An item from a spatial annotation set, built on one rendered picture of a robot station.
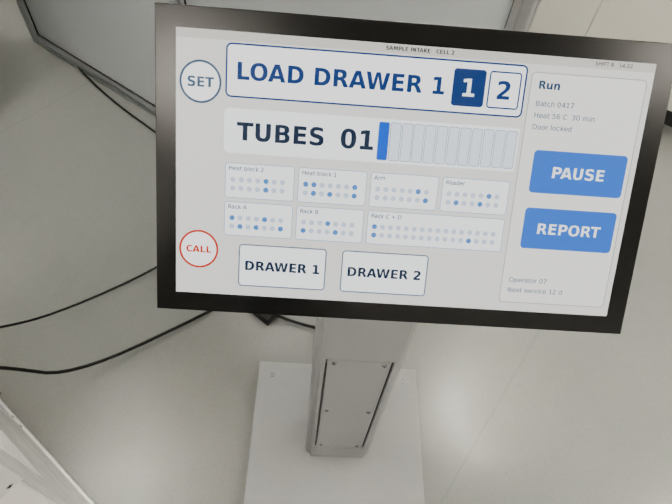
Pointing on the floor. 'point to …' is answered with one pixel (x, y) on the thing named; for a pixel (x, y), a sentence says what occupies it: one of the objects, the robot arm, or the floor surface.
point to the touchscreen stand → (339, 421)
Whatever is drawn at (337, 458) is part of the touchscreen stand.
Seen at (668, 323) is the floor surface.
